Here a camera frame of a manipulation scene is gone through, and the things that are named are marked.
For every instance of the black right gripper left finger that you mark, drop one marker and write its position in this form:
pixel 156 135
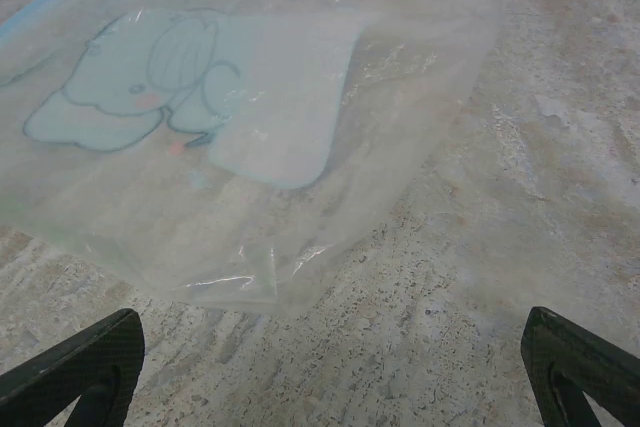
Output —
pixel 50 382

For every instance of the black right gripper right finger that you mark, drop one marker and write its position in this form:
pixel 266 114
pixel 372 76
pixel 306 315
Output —
pixel 600 362

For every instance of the clear elephant print zip-top bag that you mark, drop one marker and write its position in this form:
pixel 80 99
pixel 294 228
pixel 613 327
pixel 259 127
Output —
pixel 250 197

